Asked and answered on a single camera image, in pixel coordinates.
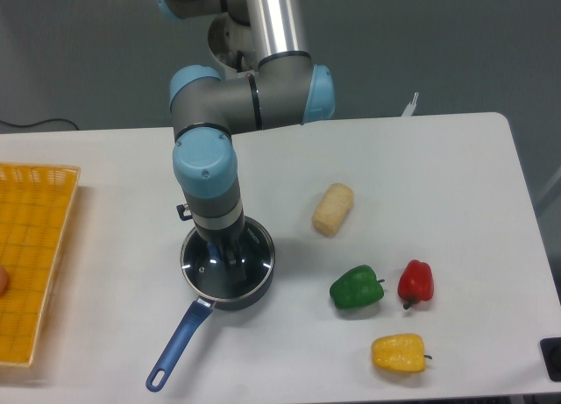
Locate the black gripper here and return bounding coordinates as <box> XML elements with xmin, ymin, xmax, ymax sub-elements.
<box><xmin>193</xmin><ymin>215</ymin><xmax>246</xmax><ymax>284</ymax></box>

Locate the glass pot lid blue knob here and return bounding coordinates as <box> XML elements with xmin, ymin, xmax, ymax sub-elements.
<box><xmin>181</xmin><ymin>217</ymin><xmax>275</xmax><ymax>310</ymax></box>

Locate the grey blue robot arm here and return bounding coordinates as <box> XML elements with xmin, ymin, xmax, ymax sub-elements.
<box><xmin>157</xmin><ymin>0</ymin><xmax>335</xmax><ymax>262</ymax></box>

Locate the dark blue saucepan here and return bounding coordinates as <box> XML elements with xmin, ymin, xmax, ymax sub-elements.
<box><xmin>146</xmin><ymin>217</ymin><xmax>275</xmax><ymax>393</ymax></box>

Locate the beige bread loaf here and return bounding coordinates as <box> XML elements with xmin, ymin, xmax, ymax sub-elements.
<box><xmin>311</xmin><ymin>183</ymin><xmax>354</xmax><ymax>237</ymax></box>

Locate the green bell pepper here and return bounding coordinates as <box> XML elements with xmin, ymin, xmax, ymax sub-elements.
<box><xmin>329</xmin><ymin>265</ymin><xmax>385</xmax><ymax>310</ymax></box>

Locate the red bell pepper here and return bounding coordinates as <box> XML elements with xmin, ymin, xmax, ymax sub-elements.
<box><xmin>398</xmin><ymin>259</ymin><xmax>434</xmax><ymax>309</ymax></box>

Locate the yellow woven basket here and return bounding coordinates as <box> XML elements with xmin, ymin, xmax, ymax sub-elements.
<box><xmin>1</xmin><ymin>162</ymin><xmax>81</xmax><ymax>367</ymax></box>

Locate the yellow bell pepper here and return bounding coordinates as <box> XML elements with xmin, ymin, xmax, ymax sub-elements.
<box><xmin>371</xmin><ymin>333</ymin><xmax>432</xmax><ymax>374</ymax></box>

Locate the black device at table edge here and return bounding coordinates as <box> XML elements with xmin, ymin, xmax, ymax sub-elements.
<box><xmin>540</xmin><ymin>337</ymin><xmax>561</xmax><ymax>382</ymax></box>

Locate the black floor cable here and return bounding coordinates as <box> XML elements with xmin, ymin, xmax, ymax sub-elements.
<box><xmin>0</xmin><ymin>117</ymin><xmax>81</xmax><ymax>131</ymax></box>

